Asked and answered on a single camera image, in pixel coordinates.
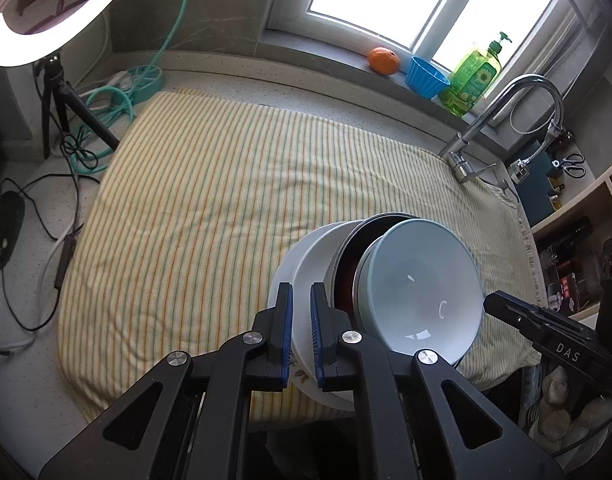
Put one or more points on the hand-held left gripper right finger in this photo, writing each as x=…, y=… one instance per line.
x=317, y=340

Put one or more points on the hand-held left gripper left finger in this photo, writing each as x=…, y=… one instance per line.
x=287, y=340

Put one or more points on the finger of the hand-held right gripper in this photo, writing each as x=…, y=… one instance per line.
x=511, y=310

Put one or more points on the floral rimmed white plate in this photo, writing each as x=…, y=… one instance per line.
x=302, y=377

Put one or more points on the red bowl with steel inside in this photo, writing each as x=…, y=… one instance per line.
x=347, y=280

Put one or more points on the large stainless steel bowl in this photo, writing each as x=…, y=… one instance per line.
x=356, y=250

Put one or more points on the light blue bowl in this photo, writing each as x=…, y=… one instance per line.
x=416, y=285

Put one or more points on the person's right hand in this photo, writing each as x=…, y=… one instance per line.
x=556, y=412

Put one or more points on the white shelf unit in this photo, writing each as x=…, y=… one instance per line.
x=566, y=210

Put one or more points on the dark teal board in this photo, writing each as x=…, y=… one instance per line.
x=536, y=190

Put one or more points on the chrome pull-out sprayer head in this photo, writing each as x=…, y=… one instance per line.
x=521, y=167

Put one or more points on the yellow striped cloth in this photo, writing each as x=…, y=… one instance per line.
x=185, y=210

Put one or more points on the chrome kitchen faucet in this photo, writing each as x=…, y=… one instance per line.
x=486, y=115

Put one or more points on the green detergent bottle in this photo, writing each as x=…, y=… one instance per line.
x=471, y=80

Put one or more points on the blue fluted plastic cup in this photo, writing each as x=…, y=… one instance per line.
x=426, y=77

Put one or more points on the orange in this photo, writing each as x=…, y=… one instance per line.
x=384, y=60

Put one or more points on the teal spoked plastic wheel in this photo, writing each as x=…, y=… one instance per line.
x=150, y=85

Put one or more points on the black oval device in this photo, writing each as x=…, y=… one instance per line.
x=3, y=230

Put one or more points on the white power strip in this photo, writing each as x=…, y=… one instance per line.
x=115, y=80

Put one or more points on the black tripod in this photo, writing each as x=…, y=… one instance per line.
x=55, y=100

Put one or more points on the white window frame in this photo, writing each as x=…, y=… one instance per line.
x=286, y=10

